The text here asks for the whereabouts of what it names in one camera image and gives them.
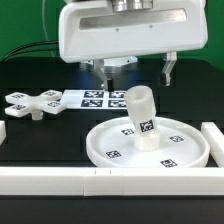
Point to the white left fence bar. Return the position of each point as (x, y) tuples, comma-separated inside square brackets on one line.
[(2, 132)]

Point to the white marker tag sheet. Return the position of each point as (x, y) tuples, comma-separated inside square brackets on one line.
[(93, 99)]

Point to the white fence bar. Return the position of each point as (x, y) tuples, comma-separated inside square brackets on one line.
[(2, 132), (215, 139), (110, 181)]

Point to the white front fence bar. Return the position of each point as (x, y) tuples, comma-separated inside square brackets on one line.
[(110, 181)]

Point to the white cross-shaped table base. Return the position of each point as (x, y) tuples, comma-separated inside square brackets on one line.
[(22, 104)]

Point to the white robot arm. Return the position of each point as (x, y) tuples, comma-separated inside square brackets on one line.
[(115, 65)]

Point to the white round table top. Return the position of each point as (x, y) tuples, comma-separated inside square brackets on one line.
[(166, 144)]

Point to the white right fence bar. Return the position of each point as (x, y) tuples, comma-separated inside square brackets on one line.
[(215, 139)]

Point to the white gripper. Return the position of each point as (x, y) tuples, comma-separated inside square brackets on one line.
[(93, 30)]

